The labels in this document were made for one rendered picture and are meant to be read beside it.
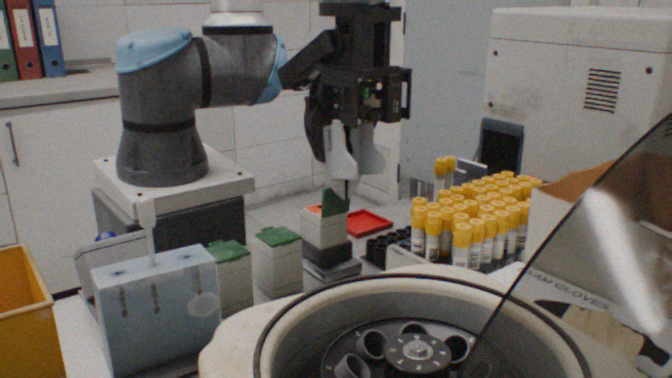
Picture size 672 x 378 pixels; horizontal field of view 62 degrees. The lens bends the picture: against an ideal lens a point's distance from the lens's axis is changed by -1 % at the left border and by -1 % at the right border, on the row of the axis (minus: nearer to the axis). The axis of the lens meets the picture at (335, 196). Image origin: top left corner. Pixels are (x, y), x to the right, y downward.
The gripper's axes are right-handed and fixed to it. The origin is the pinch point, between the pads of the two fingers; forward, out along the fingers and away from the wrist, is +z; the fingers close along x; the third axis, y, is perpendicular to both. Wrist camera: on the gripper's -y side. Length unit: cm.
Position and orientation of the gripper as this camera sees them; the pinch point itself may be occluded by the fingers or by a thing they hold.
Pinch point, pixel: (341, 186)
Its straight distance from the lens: 63.9
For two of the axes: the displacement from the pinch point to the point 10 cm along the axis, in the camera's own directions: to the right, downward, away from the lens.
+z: 0.0, 9.4, 3.5
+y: 5.7, 2.9, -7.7
